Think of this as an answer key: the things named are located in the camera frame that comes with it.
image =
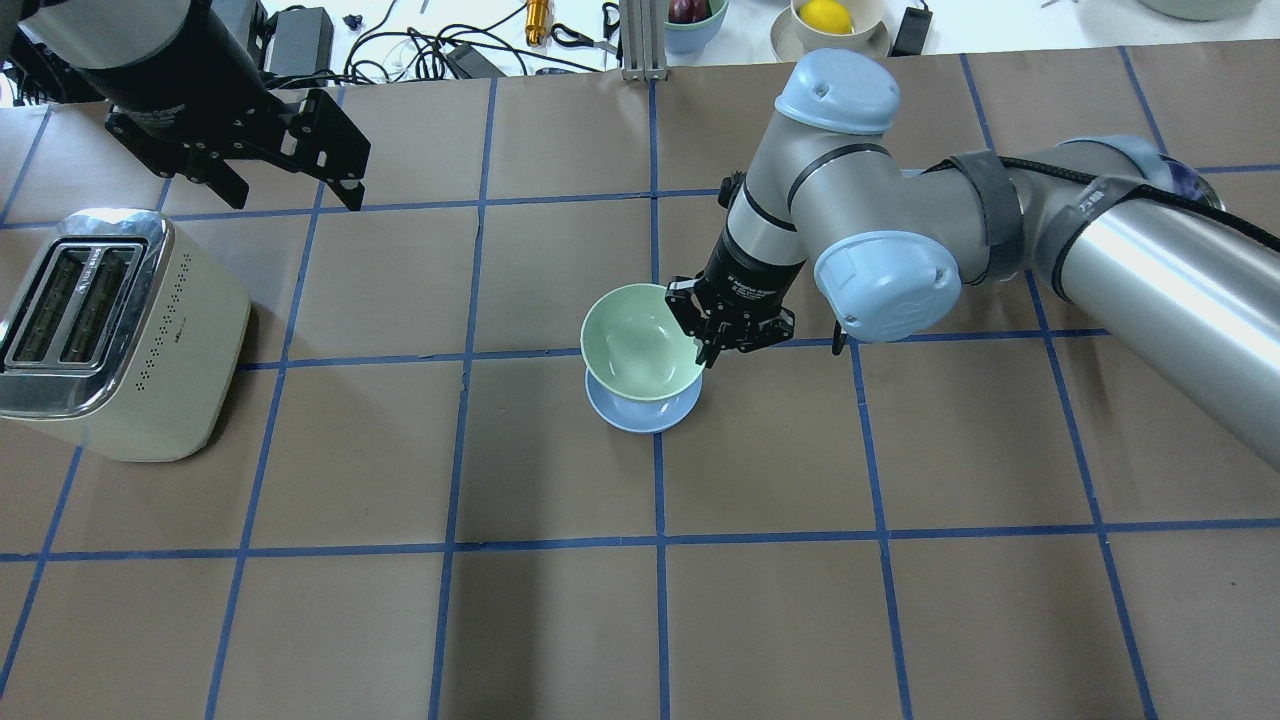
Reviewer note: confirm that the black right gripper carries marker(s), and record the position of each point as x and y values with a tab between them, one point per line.
744	281

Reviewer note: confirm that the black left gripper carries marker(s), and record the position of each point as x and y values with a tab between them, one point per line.
172	100

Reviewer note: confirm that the green bowl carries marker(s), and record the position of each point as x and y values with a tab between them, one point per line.
632	344

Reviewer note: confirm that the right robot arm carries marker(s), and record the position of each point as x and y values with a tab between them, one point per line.
1135	239

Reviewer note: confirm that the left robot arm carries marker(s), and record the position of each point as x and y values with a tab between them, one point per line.
92	36

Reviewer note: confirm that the blue fruit bowl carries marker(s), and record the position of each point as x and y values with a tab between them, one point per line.
689	26

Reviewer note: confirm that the cream bowl with lemon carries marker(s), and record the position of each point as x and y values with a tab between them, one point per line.
810	25

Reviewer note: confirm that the cream toaster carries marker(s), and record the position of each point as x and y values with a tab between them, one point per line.
123	337

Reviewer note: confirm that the scissors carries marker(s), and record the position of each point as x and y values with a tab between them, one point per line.
604	40

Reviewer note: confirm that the black power adapter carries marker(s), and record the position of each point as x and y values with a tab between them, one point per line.
913	31

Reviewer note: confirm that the blue saucepan with lid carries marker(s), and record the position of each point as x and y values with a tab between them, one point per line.
1187	182

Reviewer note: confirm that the orange handled tool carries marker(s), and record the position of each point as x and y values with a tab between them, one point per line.
537	24

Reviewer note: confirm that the aluminium frame post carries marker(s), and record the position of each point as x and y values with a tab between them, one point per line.
643	40

